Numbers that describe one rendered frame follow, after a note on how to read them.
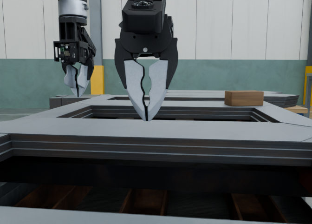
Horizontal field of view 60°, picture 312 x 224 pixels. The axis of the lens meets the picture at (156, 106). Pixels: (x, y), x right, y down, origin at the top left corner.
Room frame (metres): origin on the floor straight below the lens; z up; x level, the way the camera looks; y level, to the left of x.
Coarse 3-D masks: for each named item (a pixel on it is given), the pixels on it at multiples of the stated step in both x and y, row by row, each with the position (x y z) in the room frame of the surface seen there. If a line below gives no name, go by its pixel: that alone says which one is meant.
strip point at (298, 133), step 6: (276, 126) 0.58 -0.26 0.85; (282, 126) 0.58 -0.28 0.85; (288, 126) 0.58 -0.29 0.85; (294, 126) 0.58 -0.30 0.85; (288, 132) 0.52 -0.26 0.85; (294, 132) 0.52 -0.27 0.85; (300, 132) 0.52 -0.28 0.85; (306, 132) 0.52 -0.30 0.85; (294, 138) 0.47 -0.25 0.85; (300, 138) 0.47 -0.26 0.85; (306, 138) 0.47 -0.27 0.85
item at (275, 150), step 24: (264, 120) 0.74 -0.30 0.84; (0, 144) 0.48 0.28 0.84; (24, 144) 0.50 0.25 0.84; (48, 144) 0.49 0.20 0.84; (72, 144) 0.49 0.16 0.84; (96, 144) 0.48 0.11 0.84; (120, 144) 0.48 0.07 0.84; (144, 144) 0.48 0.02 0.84; (168, 144) 0.48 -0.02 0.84; (192, 144) 0.47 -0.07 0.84; (216, 144) 0.47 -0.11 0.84; (240, 144) 0.46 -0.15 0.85; (264, 144) 0.46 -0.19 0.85; (288, 144) 0.45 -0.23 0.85
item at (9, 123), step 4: (12, 120) 0.65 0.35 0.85; (16, 120) 0.65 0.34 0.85; (20, 120) 0.64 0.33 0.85; (24, 120) 0.64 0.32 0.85; (28, 120) 0.64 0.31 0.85; (0, 124) 0.60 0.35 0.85; (4, 124) 0.60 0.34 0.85; (8, 124) 0.60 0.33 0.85; (12, 124) 0.60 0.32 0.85; (16, 124) 0.60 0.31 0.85; (0, 128) 0.55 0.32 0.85; (4, 128) 0.55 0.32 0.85
